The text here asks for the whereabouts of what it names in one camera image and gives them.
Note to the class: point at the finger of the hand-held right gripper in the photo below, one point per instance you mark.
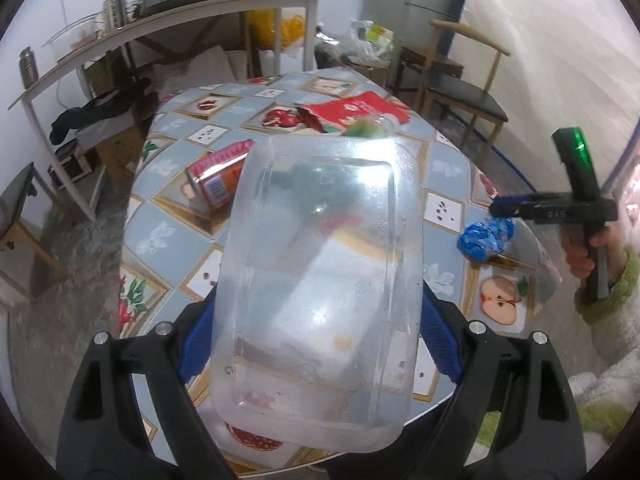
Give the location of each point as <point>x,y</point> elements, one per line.
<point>520,207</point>

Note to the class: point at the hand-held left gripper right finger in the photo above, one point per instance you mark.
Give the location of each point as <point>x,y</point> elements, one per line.
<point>440,345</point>

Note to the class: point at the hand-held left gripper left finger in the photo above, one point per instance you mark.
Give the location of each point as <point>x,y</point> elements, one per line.
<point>192,355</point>

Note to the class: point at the blue plastic bag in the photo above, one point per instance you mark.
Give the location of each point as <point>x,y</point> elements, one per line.
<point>482,240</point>

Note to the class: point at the clear plastic tray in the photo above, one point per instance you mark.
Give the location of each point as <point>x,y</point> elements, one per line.
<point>320,285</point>

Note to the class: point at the green labelled plastic bottle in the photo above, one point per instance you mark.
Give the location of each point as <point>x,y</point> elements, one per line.
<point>367,127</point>

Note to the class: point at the person's right forearm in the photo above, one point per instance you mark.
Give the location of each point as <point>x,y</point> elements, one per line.
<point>617,310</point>

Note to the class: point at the person's right hand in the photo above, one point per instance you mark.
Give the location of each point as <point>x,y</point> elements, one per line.
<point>612,242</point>

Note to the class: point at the wooden chair with black seat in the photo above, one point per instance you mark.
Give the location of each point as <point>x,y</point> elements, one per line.
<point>465,97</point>
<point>15,195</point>

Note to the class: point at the white mattress with blue edge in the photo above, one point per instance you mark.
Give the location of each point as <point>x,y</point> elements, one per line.
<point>550,60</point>

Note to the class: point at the fruit print tablecloth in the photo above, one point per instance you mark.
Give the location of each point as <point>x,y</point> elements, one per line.
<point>165,230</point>

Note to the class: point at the fluffy white green jacket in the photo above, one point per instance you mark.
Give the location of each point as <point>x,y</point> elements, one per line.
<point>600,410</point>

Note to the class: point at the dark wooden stool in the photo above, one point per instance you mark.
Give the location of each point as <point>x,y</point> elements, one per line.
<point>425,62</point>

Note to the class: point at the red carton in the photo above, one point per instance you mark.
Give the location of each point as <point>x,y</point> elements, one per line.
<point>215,180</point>

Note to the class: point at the red snack packet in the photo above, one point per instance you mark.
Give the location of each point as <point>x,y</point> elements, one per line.
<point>355,110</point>

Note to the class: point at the white plastic bag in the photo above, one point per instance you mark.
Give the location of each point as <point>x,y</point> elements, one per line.
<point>374,37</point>

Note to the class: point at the crumpled clear plastic bag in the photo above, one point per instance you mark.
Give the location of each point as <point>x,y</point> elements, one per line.
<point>335,46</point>

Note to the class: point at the black clothes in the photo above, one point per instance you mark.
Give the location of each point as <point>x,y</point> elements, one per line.
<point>100,110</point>

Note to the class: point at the white cloth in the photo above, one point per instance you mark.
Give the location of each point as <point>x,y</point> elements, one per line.
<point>200,67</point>

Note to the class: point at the brown cardboard box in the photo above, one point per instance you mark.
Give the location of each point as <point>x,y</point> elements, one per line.
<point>107,75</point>

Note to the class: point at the yellow plastic bag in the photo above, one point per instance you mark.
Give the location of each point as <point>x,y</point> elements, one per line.
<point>280,30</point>

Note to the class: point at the steel thermos bottle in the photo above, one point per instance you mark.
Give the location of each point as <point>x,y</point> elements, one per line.
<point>29,67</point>

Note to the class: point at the clear plastic bowl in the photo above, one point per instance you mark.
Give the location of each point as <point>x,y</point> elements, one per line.
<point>72,37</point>

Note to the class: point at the steel cup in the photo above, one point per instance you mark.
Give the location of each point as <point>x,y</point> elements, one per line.
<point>115,10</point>

